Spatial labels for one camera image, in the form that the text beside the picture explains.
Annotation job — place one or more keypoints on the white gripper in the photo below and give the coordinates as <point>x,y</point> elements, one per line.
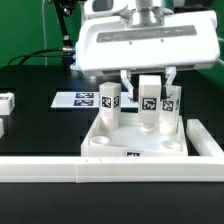
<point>186,41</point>

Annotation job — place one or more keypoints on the white square tabletop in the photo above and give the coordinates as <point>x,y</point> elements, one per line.
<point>129,140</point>

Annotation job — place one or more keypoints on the white L-shaped fence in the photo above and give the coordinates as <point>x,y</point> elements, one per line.
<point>207,166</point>

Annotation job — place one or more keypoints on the white part at left edge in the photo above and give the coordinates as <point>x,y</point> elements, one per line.
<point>1,128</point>

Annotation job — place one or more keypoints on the white marker base plate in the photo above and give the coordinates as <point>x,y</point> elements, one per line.
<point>76,100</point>

